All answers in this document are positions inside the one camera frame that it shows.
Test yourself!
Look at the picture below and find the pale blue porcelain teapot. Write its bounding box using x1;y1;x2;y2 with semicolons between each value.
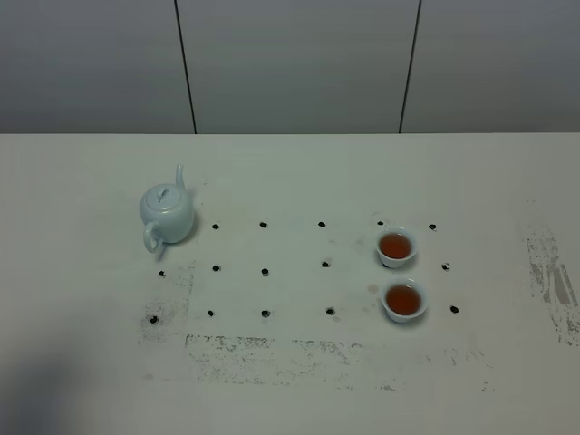
140;165;195;254

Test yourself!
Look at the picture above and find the pale blue teacup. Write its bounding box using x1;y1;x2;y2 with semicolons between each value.
376;227;418;269
380;278;428;324

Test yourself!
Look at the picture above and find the near pale blue teacup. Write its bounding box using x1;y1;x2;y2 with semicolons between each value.
380;278;428;324

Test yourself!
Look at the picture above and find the far pale blue teacup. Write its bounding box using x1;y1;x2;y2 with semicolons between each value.
376;227;418;269

